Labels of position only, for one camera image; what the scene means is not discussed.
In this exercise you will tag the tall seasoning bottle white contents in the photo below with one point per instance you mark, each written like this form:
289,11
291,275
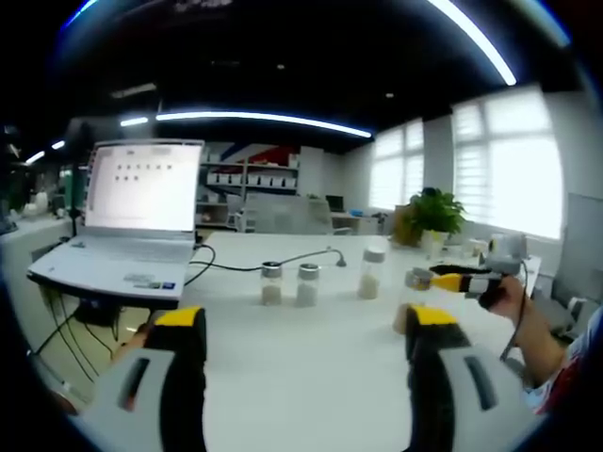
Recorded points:
369,282

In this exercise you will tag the grey mesh office chair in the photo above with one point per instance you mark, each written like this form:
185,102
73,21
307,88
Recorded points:
282,214

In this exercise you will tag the person in blue shirt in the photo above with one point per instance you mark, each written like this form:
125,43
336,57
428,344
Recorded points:
577,358

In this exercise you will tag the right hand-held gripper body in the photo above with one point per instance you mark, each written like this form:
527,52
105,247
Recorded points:
506,252

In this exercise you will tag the black laptop stand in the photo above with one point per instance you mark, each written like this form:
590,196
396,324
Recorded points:
99,313

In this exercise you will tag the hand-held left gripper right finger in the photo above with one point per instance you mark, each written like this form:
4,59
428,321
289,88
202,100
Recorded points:
428,386

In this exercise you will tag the white ceiling light strip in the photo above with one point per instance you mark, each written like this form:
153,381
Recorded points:
480,37
264,117

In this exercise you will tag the white storage shelf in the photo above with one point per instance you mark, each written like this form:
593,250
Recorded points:
246,169

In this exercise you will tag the white laptop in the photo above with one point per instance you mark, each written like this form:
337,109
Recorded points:
141,188

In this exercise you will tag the small seasoning bottle white contents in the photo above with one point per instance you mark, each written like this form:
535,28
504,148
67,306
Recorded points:
306,292

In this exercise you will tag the brown cardboard box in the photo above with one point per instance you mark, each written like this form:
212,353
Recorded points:
402,226

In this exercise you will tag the small seasoning bottle beige contents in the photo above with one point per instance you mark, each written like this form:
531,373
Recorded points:
272,292

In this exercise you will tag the dark desktop monitor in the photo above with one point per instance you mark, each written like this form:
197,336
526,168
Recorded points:
335,203

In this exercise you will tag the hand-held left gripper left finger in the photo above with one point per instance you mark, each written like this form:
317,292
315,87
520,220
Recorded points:
181,376

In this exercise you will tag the row of white storage bins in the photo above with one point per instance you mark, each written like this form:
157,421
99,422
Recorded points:
254,180

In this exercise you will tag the person's right hand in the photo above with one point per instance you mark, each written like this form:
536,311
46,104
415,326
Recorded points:
511,301

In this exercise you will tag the window with white blinds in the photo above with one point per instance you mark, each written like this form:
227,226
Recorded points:
396,165
506,165

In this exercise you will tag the green potted plant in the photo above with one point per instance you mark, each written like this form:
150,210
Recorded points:
435,209

